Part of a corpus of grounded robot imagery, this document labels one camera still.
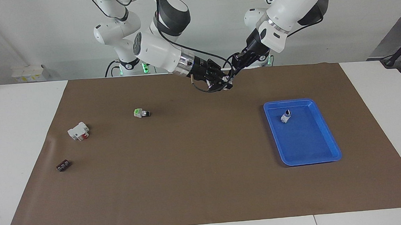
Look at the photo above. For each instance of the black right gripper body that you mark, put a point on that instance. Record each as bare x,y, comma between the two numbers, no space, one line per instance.
203,69

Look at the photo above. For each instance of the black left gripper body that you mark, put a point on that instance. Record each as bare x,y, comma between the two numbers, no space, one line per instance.
255,48

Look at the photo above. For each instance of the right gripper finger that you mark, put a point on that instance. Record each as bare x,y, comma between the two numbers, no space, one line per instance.
219,84
218,68

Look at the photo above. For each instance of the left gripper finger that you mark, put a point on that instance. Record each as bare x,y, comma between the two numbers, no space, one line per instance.
248,65
239,59

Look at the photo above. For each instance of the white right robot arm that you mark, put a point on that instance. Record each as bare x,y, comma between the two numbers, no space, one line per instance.
155,51

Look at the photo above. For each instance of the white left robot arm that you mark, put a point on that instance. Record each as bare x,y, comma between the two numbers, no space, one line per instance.
295,6

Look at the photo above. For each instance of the brown paper mat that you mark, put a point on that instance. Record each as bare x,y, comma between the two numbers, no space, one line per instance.
204,168

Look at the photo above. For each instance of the blue plastic tray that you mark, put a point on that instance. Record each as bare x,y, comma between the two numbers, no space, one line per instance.
307,144

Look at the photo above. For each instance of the white red circuit breaker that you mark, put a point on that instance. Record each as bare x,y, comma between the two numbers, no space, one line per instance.
78,131

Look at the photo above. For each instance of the black stand pole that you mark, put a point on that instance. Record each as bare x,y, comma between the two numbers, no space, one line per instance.
397,53

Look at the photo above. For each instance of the small black terminal block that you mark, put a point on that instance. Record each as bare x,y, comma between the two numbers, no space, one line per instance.
63,166

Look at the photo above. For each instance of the white cardboard box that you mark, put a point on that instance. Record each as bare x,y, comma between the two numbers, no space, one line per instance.
27,73

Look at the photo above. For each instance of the blue white rotary switch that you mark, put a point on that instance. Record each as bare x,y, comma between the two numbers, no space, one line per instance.
285,116

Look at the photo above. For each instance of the green white rotary switch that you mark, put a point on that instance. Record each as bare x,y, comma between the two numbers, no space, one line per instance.
139,113

